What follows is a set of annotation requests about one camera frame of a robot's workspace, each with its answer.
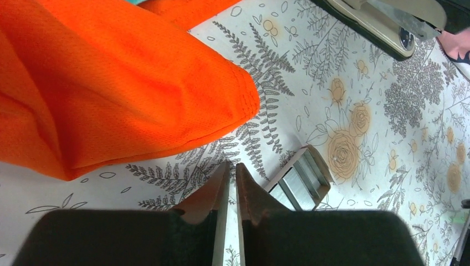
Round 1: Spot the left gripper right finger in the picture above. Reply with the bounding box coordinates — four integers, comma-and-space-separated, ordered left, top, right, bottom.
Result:
236, 163, 423, 265

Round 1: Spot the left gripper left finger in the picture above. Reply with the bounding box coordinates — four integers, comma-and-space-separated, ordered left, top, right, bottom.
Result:
13, 162, 230, 265

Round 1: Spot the floral table mat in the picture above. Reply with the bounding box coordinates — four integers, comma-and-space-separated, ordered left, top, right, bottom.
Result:
1, 1, 469, 265

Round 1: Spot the orange t-shirt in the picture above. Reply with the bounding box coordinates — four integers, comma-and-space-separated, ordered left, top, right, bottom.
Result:
1, 1, 260, 181

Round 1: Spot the pink patterned cloth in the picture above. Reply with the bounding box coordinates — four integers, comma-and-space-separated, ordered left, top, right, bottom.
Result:
437, 28, 469, 80

